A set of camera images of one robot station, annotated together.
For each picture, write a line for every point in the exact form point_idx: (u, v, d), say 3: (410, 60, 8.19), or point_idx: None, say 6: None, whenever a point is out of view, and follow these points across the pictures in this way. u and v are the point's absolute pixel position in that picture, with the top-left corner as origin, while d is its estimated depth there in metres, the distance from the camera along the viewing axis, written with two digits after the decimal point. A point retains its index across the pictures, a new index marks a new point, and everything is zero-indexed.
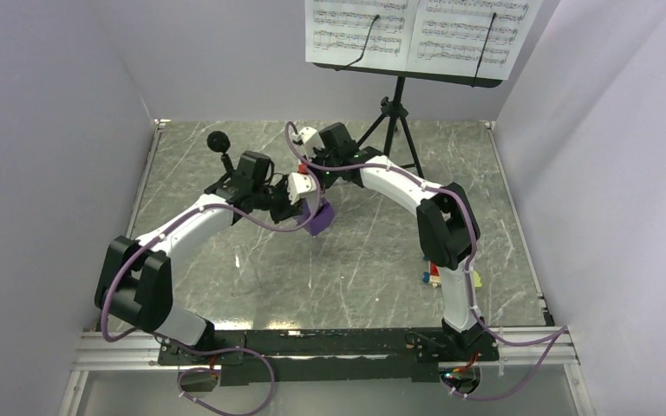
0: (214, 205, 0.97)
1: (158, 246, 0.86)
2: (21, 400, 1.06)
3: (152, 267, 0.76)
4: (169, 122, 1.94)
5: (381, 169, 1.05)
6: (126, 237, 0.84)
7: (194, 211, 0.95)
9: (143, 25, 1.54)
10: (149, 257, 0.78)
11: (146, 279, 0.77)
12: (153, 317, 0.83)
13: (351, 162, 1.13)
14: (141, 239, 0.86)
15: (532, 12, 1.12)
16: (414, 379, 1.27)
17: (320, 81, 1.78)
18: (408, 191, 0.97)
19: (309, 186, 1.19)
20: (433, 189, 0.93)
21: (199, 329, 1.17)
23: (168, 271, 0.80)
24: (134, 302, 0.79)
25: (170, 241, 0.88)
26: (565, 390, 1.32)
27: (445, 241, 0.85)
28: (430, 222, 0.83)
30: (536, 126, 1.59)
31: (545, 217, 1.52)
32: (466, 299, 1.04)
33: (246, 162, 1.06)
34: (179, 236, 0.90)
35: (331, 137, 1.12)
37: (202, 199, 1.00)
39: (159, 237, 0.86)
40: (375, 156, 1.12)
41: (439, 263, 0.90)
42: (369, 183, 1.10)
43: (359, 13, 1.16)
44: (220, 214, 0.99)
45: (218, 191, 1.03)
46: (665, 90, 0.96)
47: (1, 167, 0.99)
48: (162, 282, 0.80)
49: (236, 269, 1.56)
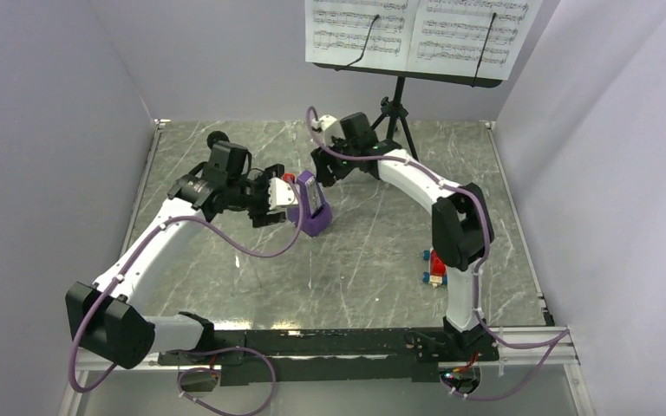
0: (179, 218, 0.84)
1: (117, 291, 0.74)
2: (21, 400, 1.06)
3: (116, 316, 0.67)
4: (169, 122, 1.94)
5: (400, 163, 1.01)
6: (82, 282, 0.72)
7: (155, 231, 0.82)
9: (143, 25, 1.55)
10: (112, 306, 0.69)
11: (116, 328, 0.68)
12: (135, 352, 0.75)
13: (371, 152, 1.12)
14: (99, 281, 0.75)
15: (532, 12, 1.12)
16: (414, 379, 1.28)
17: (320, 81, 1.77)
18: (424, 189, 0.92)
19: (290, 198, 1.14)
20: (451, 188, 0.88)
21: (195, 336, 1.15)
23: (136, 315, 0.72)
24: (110, 349, 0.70)
25: (131, 279, 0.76)
26: (565, 391, 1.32)
27: (459, 242, 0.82)
28: (445, 219, 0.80)
30: (536, 126, 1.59)
31: (545, 217, 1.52)
32: (469, 301, 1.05)
33: (218, 152, 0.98)
34: (141, 269, 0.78)
35: (352, 125, 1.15)
37: (166, 207, 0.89)
39: (117, 279, 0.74)
40: (394, 147, 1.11)
41: (450, 264, 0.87)
42: (388, 177, 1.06)
43: (360, 13, 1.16)
44: (186, 226, 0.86)
45: (186, 192, 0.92)
46: (665, 90, 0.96)
47: (2, 167, 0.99)
48: (133, 322, 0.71)
49: (235, 270, 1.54)
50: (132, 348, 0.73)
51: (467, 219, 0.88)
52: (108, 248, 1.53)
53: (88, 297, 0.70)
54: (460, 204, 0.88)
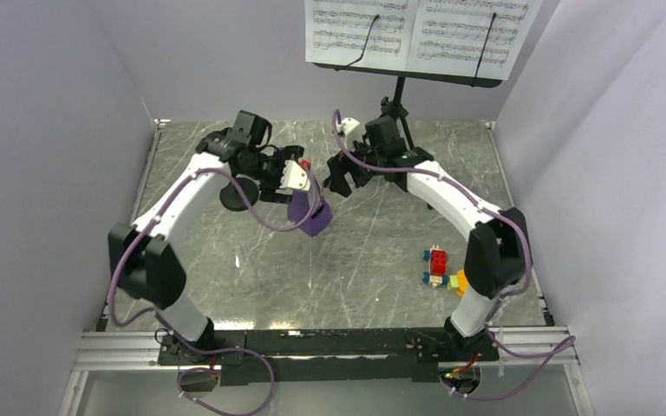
0: (207, 170, 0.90)
1: (155, 230, 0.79)
2: (21, 400, 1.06)
3: (155, 253, 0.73)
4: (169, 123, 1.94)
5: (433, 177, 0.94)
6: (122, 223, 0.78)
7: (186, 180, 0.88)
9: (143, 25, 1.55)
10: (152, 243, 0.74)
11: (154, 263, 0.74)
12: (169, 291, 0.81)
13: (398, 162, 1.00)
14: (137, 222, 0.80)
15: (532, 12, 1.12)
16: (414, 379, 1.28)
17: (320, 81, 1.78)
18: (460, 210, 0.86)
19: (302, 184, 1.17)
20: (491, 212, 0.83)
21: (199, 327, 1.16)
23: (173, 253, 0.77)
24: (147, 284, 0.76)
25: (167, 220, 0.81)
26: (565, 391, 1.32)
27: (494, 270, 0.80)
28: (483, 246, 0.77)
30: (536, 126, 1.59)
31: (545, 217, 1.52)
32: (483, 315, 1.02)
33: (244, 118, 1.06)
34: (177, 211, 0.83)
35: (377, 130, 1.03)
37: (194, 162, 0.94)
39: (155, 219, 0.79)
40: (426, 159, 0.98)
41: (483, 291, 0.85)
42: (414, 189, 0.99)
43: (359, 13, 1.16)
44: (214, 178, 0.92)
45: (212, 148, 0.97)
46: (664, 90, 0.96)
47: (1, 167, 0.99)
48: (168, 261, 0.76)
49: (236, 269, 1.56)
50: (166, 285, 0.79)
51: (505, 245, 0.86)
52: None
53: (127, 237, 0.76)
54: (498, 230, 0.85)
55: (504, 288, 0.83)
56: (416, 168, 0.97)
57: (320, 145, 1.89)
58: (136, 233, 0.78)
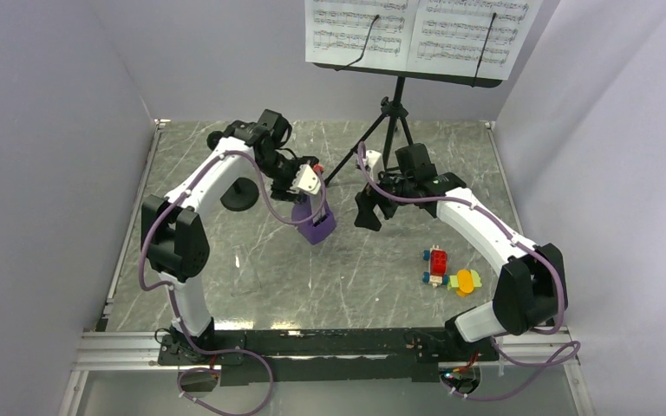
0: (235, 152, 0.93)
1: (186, 203, 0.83)
2: (21, 400, 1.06)
3: (186, 222, 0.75)
4: (169, 123, 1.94)
5: (464, 206, 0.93)
6: (156, 194, 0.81)
7: (215, 159, 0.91)
9: (142, 24, 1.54)
10: (182, 213, 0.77)
11: (183, 232, 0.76)
12: (196, 264, 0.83)
13: (429, 187, 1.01)
14: (169, 195, 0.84)
15: (532, 12, 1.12)
16: (414, 379, 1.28)
17: (320, 81, 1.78)
18: (492, 242, 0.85)
19: (312, 187, 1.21)
20: (525, 247, 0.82)
21: (203, 322, 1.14)
23: (201, 225, 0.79)
24: (176, 255, 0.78)
25: (197, 195, 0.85)
26: (565, 390, 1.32)
27: (525, 308, 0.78)
28: (515, 282, 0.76)
30: (536, 126, 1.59)
31: (545, 217, 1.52)
32: (492, 332, 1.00)
33: (269, 115, 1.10)
34: (205, 187, 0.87)
35: (408, 156, 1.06)
37: (221, 145, 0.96)
39: (186, 192, 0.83)
40: (459, 185, 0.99)
41: (512, 328, 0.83)
42: (447, 217, 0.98)
43: (359, 13, 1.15)
44: (239, 160, 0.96)
45: (238, 132, 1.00)
46: (664, 91, 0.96)
47: (0, 167, 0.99)
48: (198, 232, 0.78)
49: (236, 269, 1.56)
50: (194, 256, 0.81)
51: (537, 281, 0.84)
52: (108, 248, 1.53)
53: (159, 207, 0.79)
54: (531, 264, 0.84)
55: (534, 325, 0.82)
56: (447, 194, 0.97)
57: (320, 145, 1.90)
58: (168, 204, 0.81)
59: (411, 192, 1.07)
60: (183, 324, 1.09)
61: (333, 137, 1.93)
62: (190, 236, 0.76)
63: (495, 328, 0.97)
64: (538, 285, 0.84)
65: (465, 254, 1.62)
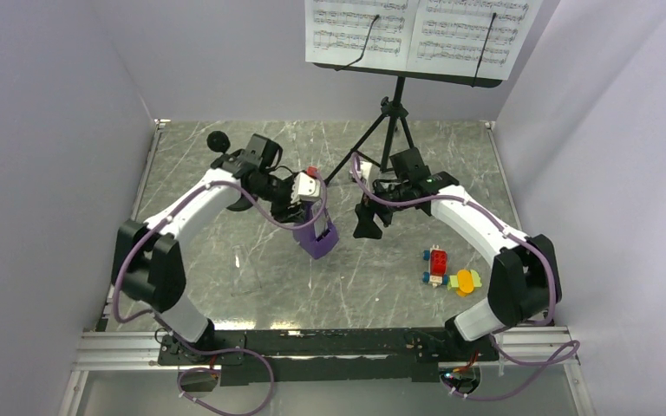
0: (223, 182, 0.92)
1: (166, 230, 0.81)
2: (21, 401, 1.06)
3: (162, 250, 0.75)
4: (169, 123, 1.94)
5: (457, 201, 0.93)
6: (136, 221, 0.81)
7: (200, 189, 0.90)
9: (142, 24, 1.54)
10: (160, 240, 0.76)
11: (159, 260, 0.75)
12: (167, 297, 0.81)
13: (423, 186, 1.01)
14: (149, 222, 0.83)
15: (532, 12, 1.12)
16: (414, 379, 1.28)
17: (320, 81, 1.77)
18: (484, 235, 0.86)
19: (312, 190, 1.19)
20: (516, 238, 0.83)
21: (198, 329, 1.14)
23: (179, 255, 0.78)
24: (149, 285, 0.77)
25: (179, 222, 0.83)
26: (565, 390, 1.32)
27: (519, 299, 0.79)
28: (506, 273, 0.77)
30: (536, 126, 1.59)
31: (545, 217, 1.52)
32: (492, 328, 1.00)
33: (257, 141, 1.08)
34: (188, 216, 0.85)
35: (401, 160, 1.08)
37: (209, 174, 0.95)
39: (166, 219, 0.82)
40: (451, 183, 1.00)
41: (506, 319, 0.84)
42: (440, 213, 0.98)
43: (360, 13, 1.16)
44: (228, 191, 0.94)
45: (225, 165, 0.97)
46: (663, 91, 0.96)
47: (0, 167, 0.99)
48: (174, 260, 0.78)
49: (236, 269, 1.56)
50: (167, 289, 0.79)
51: (531, 274, 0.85)
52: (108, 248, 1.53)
53: (137, 233, 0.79)
54: (524, 256, 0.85)
55: (526, 316, 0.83)
56: (440, 193, 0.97)
57: (320, 145, 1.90)
58: (146, 231, 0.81)
59: (407, 194, 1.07)
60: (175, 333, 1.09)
61: (333, 136, 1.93)
62: (166, 264, 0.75)
63: (493, 323, 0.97)
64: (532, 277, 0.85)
65: (465, 254, 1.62)
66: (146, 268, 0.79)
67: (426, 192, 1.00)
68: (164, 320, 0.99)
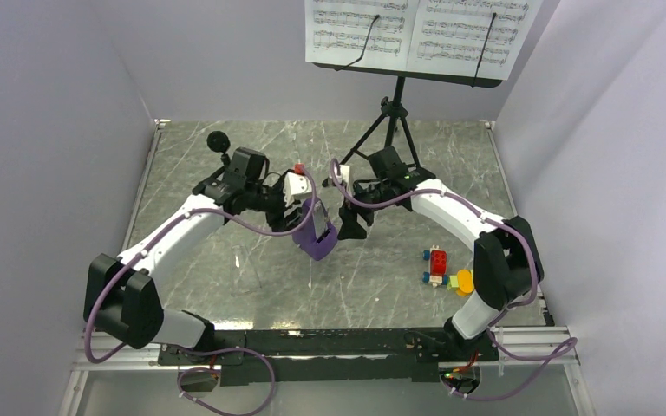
0: (202, 210, 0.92)
1: (140, 264, 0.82)
2: (21, 402, 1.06)
3: (135, 288, 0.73)
4: (169, 122, 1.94)
5: (434, 193, 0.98)
6: (108, 256, 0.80)
7: (179, 218, 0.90)
9: (142, 24, 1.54)
10: (133, 277, 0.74)
11: (132, 298, 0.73)
12: (142, 334, 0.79)
13: (402, 183, 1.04)
14: (123, 256, 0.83)
15: (532, 12, 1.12)
16: (414, 379, 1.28)
17: (320, 81, 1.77)
18: (465, 222, 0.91)
19: (305, 187, 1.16)
20: (493, 222, 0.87)
21: (197, 332, 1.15)
23: (153, 291, 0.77)
24: (122, 324, 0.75)
25: (153, 256, 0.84)
26: (565, 391, 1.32)
27: (504, 282, 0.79)
28: (488, 255, 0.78)
30: (536, 126, 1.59)
31: (545, 217, 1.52)
32: (486, 319, 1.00)
33: (239, 158, 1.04)
34: (164, 248, 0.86)
35: (379, 159, 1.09)
37: (190, 201, 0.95)
39: (140, 254, 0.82)
40: (428, 178, 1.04)
41: (494, 304, 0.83)
42: (422, 210, 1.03)
43: (360, 13, 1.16)
44: (209, 217, 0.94)
45: (208, 191, 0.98)
46: (663, 91, 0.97)
47: (1, 166, 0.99)
48: (147, 298, 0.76)
49: (236, 269, 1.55)
50: (140, 327, 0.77)
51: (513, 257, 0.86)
52: (108, 247, 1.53)
53: (110, 269, 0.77)
54: (504, 240, 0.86)
55: (515, 300, 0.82)
56: (418, 188, 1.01)
57: (320, 145, 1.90)
58: (120, 267, 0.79)
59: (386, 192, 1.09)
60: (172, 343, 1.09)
61: (333, 136, 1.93)
62: (139, 302, 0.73)
63: (486, 313, 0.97)
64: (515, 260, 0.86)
65: (465, 254, 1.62)
66: (120, 304, 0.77)
67: (405, 188, 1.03)
68: (158, 336, 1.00)
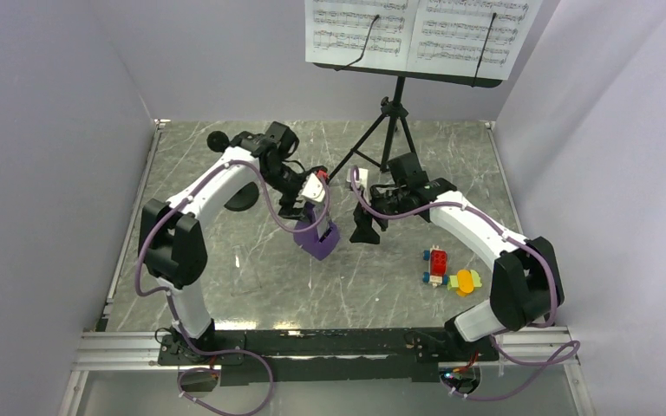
0: (241, 161, 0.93)
1: (187, 209, 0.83)
2: (21, 402, 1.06)
3: (184, 228, 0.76)
4: (169, 123, 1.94)
5: (455, 207, 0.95)
6: (159, 199, 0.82)
7: (219, 168, 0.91)
9: (142, 25, 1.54)
10: (183, 219, 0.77)
11: (182, 239, 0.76)
12: (190, 273, 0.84)
13: (421, 192, 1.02)
14: (171, 200, 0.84)
15: (532, 12, 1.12)
16: (414, 379, 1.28)
17: (320, 81, 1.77)
18: (485, 239, 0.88)
19: (317, 194, 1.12)
20: (516, 242, 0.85)
21: (202, 325, 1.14)
23: (200, 233, 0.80)
24: (171, 263, 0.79)
25: (199, 202, 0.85)
26: (565, 391, 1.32)
27: (522, 303, 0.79)
28: (509, 276, 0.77)
30: (536, 126, 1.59)
31: (545, 217, 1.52)
32: (492, 328, 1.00)
33: (277, 126, 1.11)
34: (208, 195, 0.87)
35: (398, 165, 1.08)
37: (227, 153, 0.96)
39: (188, 198, 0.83)
40: (449, 189, 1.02)
41: (509, 323, 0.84)
42: (440, 223, 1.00)
43: (360, 13, 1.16)
44: (244, 171, 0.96)
45: (244, 143, 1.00)
46: (664, 91, 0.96)
47: (2, 167, 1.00)
48: (196, 239, 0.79)
49: (236, 269, 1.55)
50: (190, 265, 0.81)
51: (532, 276, 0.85)
52: (108, 247, 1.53)
53: (160, 211, 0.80)
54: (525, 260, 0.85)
55: (532, 321, 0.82)
56: (438, 199, 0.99)
57: (320, 145, 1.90)
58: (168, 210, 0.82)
59: (403, 201, 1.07)
60: (180, 323, 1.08)
61: (333, 136, 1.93)
62: (186, 243, 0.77)
63: (493, 324, 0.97)
64: (533, 280, 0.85)
65: (465, 254, 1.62)
66: (169, 244, 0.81)
67: (424, 198, 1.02)
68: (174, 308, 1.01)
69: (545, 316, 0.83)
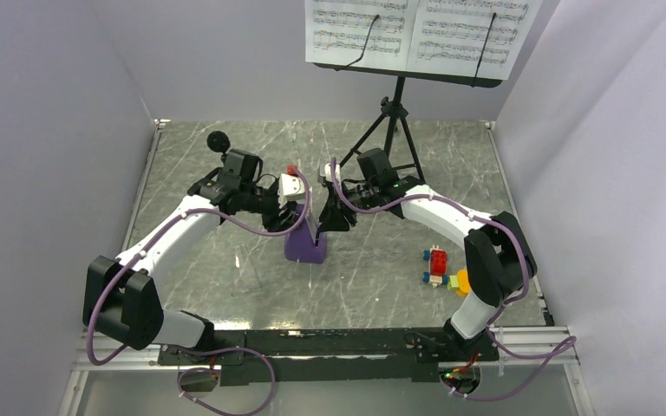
0: (199, 210, 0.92)
1: (139, 265, 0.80)
2: (21, 402, 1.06)
3: (135, 289, 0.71)
4: (169, 122, 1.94)
5: (424, 198, 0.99)
6: (107, 256, 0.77)
7: (176, 218, 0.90)
9: (143, 25, 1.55)
10: (133, 278, 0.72)
11: (133, 300, 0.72)
12: (144, 330, 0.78)
13: (392, 192, 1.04)
14: (121, 257, 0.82)
15: (532, 12, 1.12)
16: (414, 378, 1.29)
17: (321, 81, 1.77)
18: (453, 222, 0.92)
19: (297, 187, 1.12)
20: (481, 219, 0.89)
21: (197, 334, 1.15)
23: (153, 289, 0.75)
24: (123, 324, 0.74)
25: (153, 256, 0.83)
26: (565, 391, 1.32)
27: (499, 281, 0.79)
28: (479, 252, 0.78)
30: (536, 126, 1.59)
31: (545, 217, 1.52)
32: (485, 317, 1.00)
33: (233, 158, 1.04)
34: (163, 249, 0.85)
35: (369, 162, 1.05)
37: (186, 202, 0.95)
39: (140, 255, 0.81)
40: (416, 185, 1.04)
41: (491, 302, 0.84)
42: (413, 216, 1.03)
43: (360, 13, 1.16)
44: (205, 217, 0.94)
45: (203, 191, 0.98)
46: (663, 92, 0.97)
47: (3, 167, 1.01)
48: (148, 298, 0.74)
49: (236, 269, 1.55)
50: (142, 325, 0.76)
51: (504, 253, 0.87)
52: (108, 246, 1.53)
53: (108, 269, 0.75)
54: (494, 237, 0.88)
55: (509, 295, 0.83)
56: (407, 194, 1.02)
57: (320, 145, 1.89)
58: (119, 267, 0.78)
59: (374, 198, 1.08)
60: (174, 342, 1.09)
61: (333, 136, 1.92)
62: (140, 302, 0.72)
63: (485, 312, 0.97)
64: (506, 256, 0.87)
65: None
66: (120, 305, 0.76)
67: (394, 196, 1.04)
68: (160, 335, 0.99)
69: (520, 289, 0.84)
